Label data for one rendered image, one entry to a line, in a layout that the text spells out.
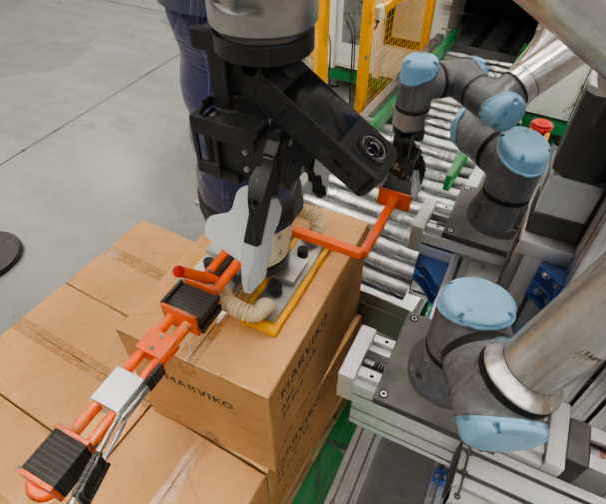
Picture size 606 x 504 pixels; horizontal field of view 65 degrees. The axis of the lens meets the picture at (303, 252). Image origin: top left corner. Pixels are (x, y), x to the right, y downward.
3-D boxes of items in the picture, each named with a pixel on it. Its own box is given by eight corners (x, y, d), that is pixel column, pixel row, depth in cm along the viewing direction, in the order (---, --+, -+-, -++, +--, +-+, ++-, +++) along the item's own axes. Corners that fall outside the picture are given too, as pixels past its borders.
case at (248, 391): (256, 272, 176) (247, 184, 147) (357, 309, 163) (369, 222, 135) (153, 410, 138) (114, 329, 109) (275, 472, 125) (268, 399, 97)
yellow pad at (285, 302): (302, 232, 132) (302, 219, 128) (335, 244, 129) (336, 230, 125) (237, 322, 110) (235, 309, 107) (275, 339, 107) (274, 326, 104)
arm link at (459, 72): (493, 105, 103) (450, 114, 100) (463, 82, 110) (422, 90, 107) (504, 69, 97) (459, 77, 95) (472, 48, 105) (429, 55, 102)
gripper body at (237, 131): (244, 136, 45) (231, -1, 37) (327, 158, 43) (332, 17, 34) (198, 179, 41) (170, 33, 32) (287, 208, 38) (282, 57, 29)
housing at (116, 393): (122, 377, 89) (116, 364, 86) (151, 392, 87) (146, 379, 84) (95, 408, 85) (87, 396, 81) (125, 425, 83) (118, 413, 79)
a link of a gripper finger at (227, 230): (204, 274, 43) (227, 175, 42) (261, 297, 42) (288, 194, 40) (184, 280, 40) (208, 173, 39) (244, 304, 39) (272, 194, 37)
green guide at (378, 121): (440, 39, 325) (443, 26, 318) (455, 42, 321) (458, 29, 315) (332, 155, 227) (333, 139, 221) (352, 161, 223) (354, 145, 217)
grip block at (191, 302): (186, 292, 104) (182, 274, 99) (225, 308, 101) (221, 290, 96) (162, 320, 98) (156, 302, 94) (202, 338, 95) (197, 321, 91)
